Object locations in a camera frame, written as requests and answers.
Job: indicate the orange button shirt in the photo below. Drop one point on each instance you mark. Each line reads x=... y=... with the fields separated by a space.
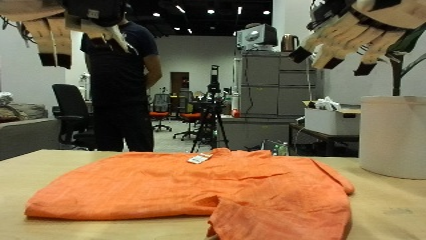
x=177 y=190

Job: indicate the copper electric kettle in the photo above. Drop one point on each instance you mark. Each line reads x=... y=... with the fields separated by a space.
x=289 y=42

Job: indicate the green leafy plant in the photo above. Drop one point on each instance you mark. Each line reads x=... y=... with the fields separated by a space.
x=396 y=70

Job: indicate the person in dark t-shirt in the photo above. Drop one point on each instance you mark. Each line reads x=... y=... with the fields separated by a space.
x=117 y=83

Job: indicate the black office chair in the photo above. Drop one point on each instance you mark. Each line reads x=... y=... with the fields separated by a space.
x=70 y=110

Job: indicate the grey boxy appliance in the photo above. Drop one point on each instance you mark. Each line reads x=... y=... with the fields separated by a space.
x=257 y=36

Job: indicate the white crumpled cloth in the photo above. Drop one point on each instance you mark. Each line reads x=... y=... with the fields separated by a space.
x=327 y=104

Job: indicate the grey filing cabinet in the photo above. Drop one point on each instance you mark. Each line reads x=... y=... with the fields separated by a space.
x=274 y=86

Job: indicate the white cardboard box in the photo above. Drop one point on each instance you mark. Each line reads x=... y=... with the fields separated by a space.
x=330 y=121

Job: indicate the grey couch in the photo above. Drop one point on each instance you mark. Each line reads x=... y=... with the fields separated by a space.
x=26 y=133

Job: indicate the brown door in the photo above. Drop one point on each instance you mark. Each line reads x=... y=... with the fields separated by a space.
x=178 y=83

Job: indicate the orange seat office chair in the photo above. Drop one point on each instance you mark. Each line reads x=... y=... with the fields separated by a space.
x=159 y=114
x=190 y=116

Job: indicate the black side table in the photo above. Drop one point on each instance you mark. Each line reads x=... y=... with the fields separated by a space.
x=323 y=137

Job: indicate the white round plant pot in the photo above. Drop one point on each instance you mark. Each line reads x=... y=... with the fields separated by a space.
x=392 y=136

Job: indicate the small red round object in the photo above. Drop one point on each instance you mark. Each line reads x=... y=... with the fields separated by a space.
x=235 y=113

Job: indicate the low grey counter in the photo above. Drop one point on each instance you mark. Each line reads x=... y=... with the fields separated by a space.
x=257 y=131

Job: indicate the green plastic bottle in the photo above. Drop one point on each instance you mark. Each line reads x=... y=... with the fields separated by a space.
x=282 y=149

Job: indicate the white shirt label tag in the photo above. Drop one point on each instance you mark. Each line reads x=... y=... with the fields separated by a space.
x=198 y=158

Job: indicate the black camera tripod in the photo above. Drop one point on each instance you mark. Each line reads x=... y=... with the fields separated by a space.
x=213 y=116

